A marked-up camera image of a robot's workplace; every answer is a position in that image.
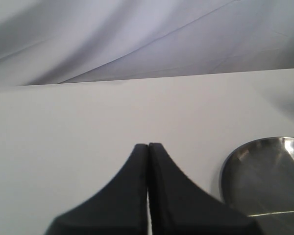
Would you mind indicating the round steel plate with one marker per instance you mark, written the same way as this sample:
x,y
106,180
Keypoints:
x,y
257,179

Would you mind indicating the white backdrop cloth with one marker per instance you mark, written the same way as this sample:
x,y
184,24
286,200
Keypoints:
x,y
66,41

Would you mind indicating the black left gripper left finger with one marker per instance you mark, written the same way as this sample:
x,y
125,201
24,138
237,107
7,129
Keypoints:
x,y
119,208

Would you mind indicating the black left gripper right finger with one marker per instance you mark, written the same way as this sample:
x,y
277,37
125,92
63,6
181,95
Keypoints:
x,y
179,207

